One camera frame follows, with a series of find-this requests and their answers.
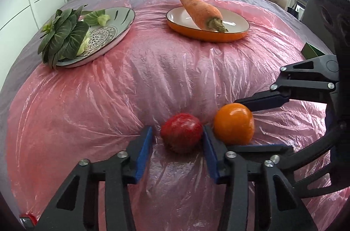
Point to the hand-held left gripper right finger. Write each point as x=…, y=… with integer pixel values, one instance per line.
x=210, y=157

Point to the orange plate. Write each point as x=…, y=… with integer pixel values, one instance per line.
x=238, y=24

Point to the green tray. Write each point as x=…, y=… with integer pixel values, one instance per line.
x=310, y=52

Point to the orange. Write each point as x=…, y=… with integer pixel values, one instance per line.
x=232, y=124

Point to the carrot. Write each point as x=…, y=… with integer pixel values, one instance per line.
x=199, y=11

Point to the phone in red case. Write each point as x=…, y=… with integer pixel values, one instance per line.
x=28, y=220

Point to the dark leafy green vegetable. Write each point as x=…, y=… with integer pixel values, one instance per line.
x=65, y=34

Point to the pink plastic sheet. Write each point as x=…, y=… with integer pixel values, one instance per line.
x=109, y=97

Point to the small pale green vegetable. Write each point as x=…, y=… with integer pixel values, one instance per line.
x=98, y=18

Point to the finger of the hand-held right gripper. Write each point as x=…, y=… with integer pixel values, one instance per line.
x=262, y=102
x=259, y=149

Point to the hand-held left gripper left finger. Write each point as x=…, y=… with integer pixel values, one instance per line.
x=143, y=151

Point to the patterned grey plate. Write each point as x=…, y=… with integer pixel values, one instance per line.
x=109, y=31

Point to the red apple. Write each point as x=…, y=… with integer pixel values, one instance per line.
x=180, y=132

